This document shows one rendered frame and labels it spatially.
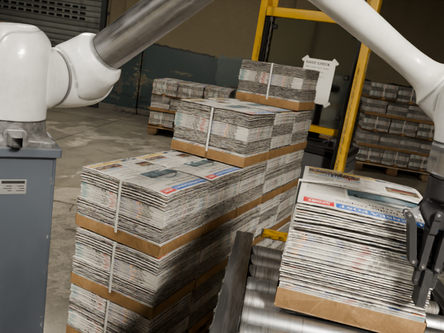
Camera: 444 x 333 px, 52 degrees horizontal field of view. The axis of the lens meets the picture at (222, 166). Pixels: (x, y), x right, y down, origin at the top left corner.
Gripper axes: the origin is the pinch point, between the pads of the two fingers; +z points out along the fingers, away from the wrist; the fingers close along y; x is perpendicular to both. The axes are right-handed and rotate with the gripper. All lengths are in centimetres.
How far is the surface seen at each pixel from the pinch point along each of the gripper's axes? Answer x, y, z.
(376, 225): -3.0, 9.6, -8.6
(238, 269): -19.0, 33.3, 13.0
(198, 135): -118, 63, 1
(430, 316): -15.3, -9.6, 13.2
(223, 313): 1.1, 34.5, 13.0
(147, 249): -58, 65, 31
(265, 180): -140, 30, 21
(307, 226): -4.3, 21.7, -5.6
